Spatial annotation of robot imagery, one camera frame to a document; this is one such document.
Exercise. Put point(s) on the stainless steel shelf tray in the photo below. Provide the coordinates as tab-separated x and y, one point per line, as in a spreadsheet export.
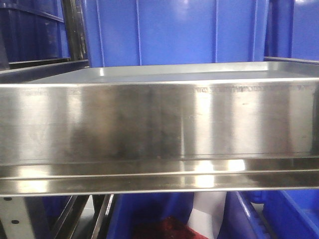
66	129

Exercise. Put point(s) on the large blue bin centre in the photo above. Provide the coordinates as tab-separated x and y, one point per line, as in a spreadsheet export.
159	32

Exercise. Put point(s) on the blue bin lower centre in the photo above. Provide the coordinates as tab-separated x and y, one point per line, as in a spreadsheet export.
133	209

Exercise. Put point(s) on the dark red cloth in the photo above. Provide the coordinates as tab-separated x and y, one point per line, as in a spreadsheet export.
168	228

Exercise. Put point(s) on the blue bin lower right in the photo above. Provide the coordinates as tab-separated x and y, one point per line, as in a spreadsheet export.
290	214

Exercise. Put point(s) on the dark blue bin left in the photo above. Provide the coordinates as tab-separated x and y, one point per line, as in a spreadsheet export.
33	30

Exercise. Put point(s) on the blue bin upper right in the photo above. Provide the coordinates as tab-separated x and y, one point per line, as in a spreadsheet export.
293	29

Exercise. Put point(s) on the black shelf upright post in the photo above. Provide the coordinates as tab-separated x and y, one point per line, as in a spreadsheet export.
73	19

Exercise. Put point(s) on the grey perforated shelf bracket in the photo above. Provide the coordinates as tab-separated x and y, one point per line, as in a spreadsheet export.
24	218

